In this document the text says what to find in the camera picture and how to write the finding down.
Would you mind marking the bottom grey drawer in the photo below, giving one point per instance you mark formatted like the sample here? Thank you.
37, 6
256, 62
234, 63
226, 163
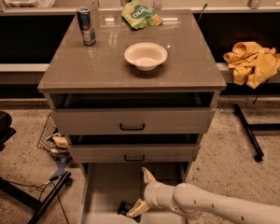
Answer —
109, 184

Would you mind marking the yellow crumpled cloth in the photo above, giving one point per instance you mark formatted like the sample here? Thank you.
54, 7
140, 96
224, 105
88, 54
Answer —
251, 63

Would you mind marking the blue silver energy drink can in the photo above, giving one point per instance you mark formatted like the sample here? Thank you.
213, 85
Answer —
85, 26

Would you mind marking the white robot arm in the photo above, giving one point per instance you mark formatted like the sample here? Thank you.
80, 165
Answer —
189, 201

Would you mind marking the middle grey drawer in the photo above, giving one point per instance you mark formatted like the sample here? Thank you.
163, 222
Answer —
134, 148

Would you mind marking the wire mesh basket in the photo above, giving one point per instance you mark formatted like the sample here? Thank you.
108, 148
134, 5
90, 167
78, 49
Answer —
52, 141

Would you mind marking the blue tape strip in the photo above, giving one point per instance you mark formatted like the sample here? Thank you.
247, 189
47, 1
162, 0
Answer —
61, 165

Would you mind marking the top grey drawer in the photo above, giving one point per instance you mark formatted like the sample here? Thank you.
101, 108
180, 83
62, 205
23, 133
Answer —
133, 113

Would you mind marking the white paper bowl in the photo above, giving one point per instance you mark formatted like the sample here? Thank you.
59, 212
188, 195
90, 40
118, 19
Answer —
145, 56

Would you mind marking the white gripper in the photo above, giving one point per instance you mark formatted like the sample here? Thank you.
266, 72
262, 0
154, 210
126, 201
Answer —
151, 193

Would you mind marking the dark blue rxbar wrapper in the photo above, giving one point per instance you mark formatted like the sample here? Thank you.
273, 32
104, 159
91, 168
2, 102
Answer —
123, 210

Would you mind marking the grey drawer cabinet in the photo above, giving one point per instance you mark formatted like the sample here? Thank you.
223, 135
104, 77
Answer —
102, 68

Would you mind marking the black stand leg right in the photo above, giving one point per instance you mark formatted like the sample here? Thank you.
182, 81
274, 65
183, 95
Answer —
251, 128

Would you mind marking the green snack bag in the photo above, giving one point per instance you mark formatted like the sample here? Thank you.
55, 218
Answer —
140, 16

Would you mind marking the grey drawer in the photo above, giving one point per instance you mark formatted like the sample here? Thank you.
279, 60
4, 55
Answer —
133, 113
109, 184
134, 148

